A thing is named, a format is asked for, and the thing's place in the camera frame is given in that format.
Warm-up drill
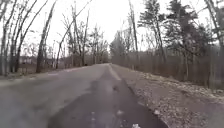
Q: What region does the row of bare trees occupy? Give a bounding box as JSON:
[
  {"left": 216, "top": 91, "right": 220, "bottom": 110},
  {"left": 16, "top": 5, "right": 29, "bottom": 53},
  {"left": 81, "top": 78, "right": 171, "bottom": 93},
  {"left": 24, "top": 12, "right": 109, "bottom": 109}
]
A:
[{"left": 0, "top": 0, "right": 110, "bottom": 76}]

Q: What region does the grey asphalt road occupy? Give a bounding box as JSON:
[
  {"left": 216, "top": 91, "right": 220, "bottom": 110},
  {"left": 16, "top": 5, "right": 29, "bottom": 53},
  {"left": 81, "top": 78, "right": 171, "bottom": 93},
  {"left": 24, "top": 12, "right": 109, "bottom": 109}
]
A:
[{"left": 0, "top": 62, "right": 169, "bottom": 128}]

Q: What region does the leaf-strewn dirt verge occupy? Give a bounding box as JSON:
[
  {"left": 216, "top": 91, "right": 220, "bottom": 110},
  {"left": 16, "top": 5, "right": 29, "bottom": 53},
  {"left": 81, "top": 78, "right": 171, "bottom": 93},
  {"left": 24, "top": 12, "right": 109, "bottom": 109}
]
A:
[{"left": 111, "top": 63, "right": 224, "bottom": 128}]

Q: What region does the wood of pines and trees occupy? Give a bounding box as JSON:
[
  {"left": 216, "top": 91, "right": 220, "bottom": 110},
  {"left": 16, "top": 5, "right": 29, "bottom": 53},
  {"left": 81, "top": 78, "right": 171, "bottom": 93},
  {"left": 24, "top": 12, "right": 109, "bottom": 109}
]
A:
[{"left": 109, "top": 0, "right": 224, "bottom": 90}]

